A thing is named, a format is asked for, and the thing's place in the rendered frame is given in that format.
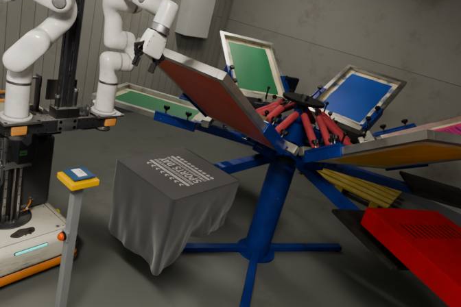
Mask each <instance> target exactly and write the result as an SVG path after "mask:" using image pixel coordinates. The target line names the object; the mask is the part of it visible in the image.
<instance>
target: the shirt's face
mask: <svg viewBox="0 0 461 307"><path fill-rule="evenodd" d="M177 155H178V156H180V157H181V158H183V159H185V160H186V161H188V162H190V163H191V164H193V165H194V166H196V167H198V168H199V169H201V170H202V171H204V172H205V173H207V174H209V175H210V176H212V177H214V178H215V179H212V180H208V181H205V182H200V183H197V184H193V185H190V186H186V187H181V186H179V185H177V184H176V183H175V182H173V181H172V180H170V179H169V178H168V177H166V176H164V175H163V174H162V173H160V172H159V171H157V170H156V169H154V168H153V167H151V166H150V165H149V164H147V163H146V162H144V161H146V160H153V159H158V158H165V157H170V156H177ZM119 160H120V161H121V162H122V163H124V164H125V165H126V166H128V167H129V168H131V169H132V170H133V171H135V172H136V173H138V174H139V175H140V176H141V177H143V178H144V179H146V180H147V181H148V182H150V183H151V184H153V185H154V186H155V187H157V188H158V189H160V190H161V191H163V192H164V193H165V194H166V195H168V196H169V197H171V198H172V199H178V198H181V197H185V196H187V195H192V194H194V193H199V192H201V191H205V190H208V189H210V188H215V187H217V186H221V185H224V184H228V183H231V182H235V181H237V180H238V179H237V178H236V177H233V176H232V175H230V174H228V173H227V172H225V171H223V170H221V169H220V168H218V167H217V166H215V165H214V164H211V163H210V162H208V161H207V160H205V159H204V158H201V157H200V156H198V155H196V154H195V153H193V152H192V151H189V150H188V149H186V148H181V149H173V150H169V151H161V152H156V153H149V154H144V155H139V156H131V157H127V158H120V159H119Z"/></svg>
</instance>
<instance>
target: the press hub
mask: <svg viewBox="0 0 461 307"><path fill-rule="evenodd" d="M283 97H284V98H286V99H288V100H290V101H292V102H294V103H296V105H295V108H294V111H297V112H298V111H299V110H300V109H301V108H300V105H301V106H302V108H303V107H304V106H305V107H304V108H303V112H304V113H306V112H307V109H308V107H310V108H320V109H321V108H324V107H325V104H324V103H323V102H321V101H319V100H317V99H314V98H312V97H310V96H309V95H306V94H298V93H291V92H284V93H283ZM303 112H302V111H300V112H299V117H298V118H297V119H296V120H295V121H294V122H293V123H291V124H290V125H289V126H288V127H287V128H286V129H285V131H287V132H288V133H289V134H288V135H287V136H284V138H286V139H288V140H287V141H289V142H291V143H293V144H295V145H297V144H296V143H295V142H298V143H302V144H303V145H305V146H306V147H311V145H310V144H309V143H304V142H305V140H309V139H308V137H307V134H306V131H305V128H304V125H303V122H302V119H301V117H300V116H301V114H302V113H303ZM297 146H298V145H297ZM298 147H299V146H298ZM276 159H277V160H279V161H276V162H271V163H270V164H269V167H268V170H267V173H266V176H265V179H264V182H263V186H262V189H261V193H260V196H259V199H258V202H257V206H256V208H255V213H254V215H253V218H252V222H251V224H250V229H249V231H248V235H247V238H243V239H241V240H239V241H238V243H245V244H246V246H247V247H248V250H247V251H239V253H240V254H241V255H242V256H243V257H244V258H246V259H248V260H250V256H251V253H252V251H255V252H257V253H259V259H258V263H267V262H271V261H272V260H273V259H274V252H273V251H268V250H269V248H270V244H271V242H272V238H273V236H274V232H275V229H276V226H277V223H278V221H279V217H280V215H281V211H282V209H283V205H284V203H285V199H286V197H287V193H288V190H289V187H290V184H291V182H292V178H293V176H294V172H295V170H296V167H295V166H294V165H293V164H296V161H295V160H294V159H293V158H292V157H290V153H287V152H286V151H284V154H283V155H279V156H277V157H276Z"/></svg>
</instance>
